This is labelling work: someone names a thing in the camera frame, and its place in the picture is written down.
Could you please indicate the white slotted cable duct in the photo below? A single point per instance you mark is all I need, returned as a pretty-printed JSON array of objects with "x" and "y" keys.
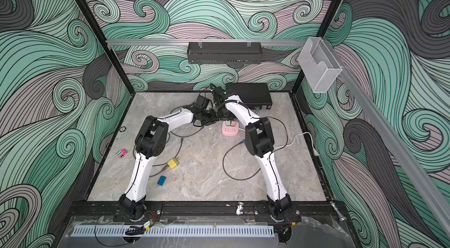
[{"x": 178, "y": 231}]

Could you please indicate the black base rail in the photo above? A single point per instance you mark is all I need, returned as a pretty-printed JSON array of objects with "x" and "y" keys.
[{"x": 167, "y": 211}]

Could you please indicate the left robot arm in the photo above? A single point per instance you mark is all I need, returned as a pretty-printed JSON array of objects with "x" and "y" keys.
[{"x": 150, "y": 142}]

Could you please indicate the pink power strip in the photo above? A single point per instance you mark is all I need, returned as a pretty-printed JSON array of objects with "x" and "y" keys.
[{"x": 230, "y": 131}]

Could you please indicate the pink multicolour small device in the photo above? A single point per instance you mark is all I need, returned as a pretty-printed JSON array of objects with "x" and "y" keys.
[{"x": 121, "y": 153}]

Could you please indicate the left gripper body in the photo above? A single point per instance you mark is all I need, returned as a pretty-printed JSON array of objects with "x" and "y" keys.
[{"x": 208, "y": 118}]

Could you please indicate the teal small block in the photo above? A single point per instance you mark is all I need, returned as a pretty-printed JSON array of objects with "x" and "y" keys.
[{"x": 161, "y": 180}]

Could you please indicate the yellow charger cube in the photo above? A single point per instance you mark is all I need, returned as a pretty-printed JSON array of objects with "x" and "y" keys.
[{"x": 173, "y": 163}]

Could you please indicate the clear acrylic wall holder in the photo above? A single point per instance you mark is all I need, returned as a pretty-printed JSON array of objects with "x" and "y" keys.
[{"x": 319, "y": 62}]

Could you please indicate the black briefcase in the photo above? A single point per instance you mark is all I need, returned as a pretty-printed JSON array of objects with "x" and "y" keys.
[{"x": 255, "y": 95}]

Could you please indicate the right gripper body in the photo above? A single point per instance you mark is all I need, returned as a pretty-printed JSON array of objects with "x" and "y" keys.
[{"x": 224, "y": 115}]

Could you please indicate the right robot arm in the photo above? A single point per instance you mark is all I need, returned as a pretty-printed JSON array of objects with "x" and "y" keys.
[{"x": 259, "y": 140}]

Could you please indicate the black wall shelf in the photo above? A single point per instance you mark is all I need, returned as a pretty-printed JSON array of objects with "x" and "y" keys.
[{"x": 202, "y": 52}]

